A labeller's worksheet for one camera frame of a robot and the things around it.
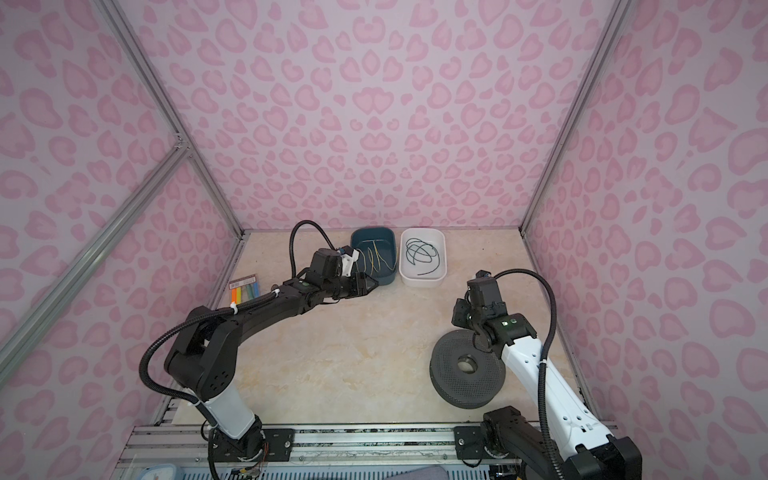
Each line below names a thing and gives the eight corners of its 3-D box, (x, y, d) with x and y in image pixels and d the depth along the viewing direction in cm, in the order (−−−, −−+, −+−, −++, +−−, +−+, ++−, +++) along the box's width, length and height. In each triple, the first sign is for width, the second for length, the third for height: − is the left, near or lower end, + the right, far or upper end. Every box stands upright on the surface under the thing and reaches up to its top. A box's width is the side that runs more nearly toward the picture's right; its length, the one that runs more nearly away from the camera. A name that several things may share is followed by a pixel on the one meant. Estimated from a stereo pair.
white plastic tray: (399, 287, 106) (399, 277, 101) (399, 239, 121) (399, 228, 116) (449, 287, 106) (451, 277, 101) (442, 239, 121) (444, 228, 116)
